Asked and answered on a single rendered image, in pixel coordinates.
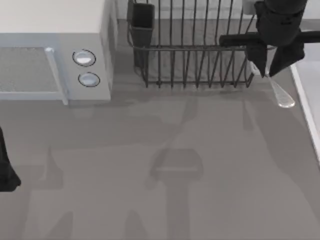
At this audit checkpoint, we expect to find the dark wire dish rack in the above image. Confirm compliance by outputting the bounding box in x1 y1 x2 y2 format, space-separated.
126 0 274 89

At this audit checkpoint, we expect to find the pale grey rounded box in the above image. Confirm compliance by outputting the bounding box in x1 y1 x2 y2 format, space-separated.
242 0 257 14

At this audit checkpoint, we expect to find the small round microwave knob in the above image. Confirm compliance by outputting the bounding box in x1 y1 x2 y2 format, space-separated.
77 71 102 89

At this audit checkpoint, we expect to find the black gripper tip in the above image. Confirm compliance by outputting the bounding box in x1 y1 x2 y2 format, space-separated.
0 126 22 194

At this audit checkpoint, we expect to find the silver spoon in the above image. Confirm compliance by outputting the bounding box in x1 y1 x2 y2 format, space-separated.
264 66 296 109

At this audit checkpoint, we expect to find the microwave door with mesh window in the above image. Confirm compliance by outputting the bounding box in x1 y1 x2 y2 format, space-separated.
0 46 69 106

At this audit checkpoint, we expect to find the black utensil holder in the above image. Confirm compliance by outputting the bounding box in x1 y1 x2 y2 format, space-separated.
127 0 156 69

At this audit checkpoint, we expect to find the pale microwave oven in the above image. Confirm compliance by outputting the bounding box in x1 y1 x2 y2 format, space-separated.
0 0 119 106

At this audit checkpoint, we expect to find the large round microwave knob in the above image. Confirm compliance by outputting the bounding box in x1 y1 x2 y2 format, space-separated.
71 48 97 68

